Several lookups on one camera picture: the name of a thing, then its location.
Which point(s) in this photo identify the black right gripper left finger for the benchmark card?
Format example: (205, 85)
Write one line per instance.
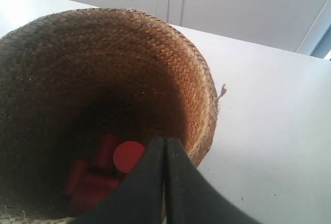
(138, 198)

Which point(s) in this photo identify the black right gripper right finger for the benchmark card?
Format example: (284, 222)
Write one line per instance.
(190, 198)

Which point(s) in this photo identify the woven straw basket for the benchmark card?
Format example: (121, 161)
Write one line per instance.
(68, 77)

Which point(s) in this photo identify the red cylinder upright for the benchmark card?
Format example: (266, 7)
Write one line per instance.
(126, 156)

